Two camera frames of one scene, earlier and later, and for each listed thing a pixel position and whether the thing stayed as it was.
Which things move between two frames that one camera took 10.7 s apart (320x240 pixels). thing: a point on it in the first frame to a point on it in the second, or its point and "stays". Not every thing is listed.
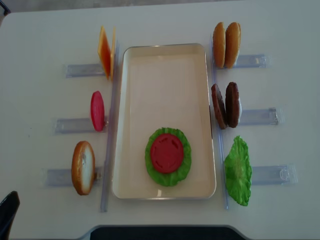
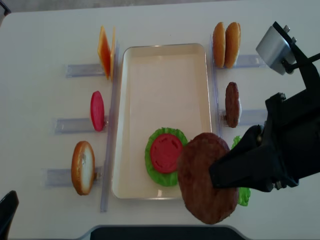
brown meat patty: x=219 y=106 to x=208 y=204
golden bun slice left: x=219 y=43 stays
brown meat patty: x=232 y=104 stays
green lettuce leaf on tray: x=173 y=178 stays
